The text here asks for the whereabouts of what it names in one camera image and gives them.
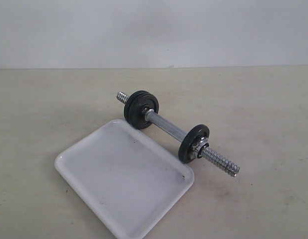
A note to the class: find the black weight plate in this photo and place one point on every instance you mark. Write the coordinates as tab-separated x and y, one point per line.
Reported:
139	107
191	137
128	104

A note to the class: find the chrome star collar nut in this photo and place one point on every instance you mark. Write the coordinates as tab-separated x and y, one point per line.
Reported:
198	146

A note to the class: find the white plastic tray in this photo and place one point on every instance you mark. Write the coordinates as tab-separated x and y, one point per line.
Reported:
128	180

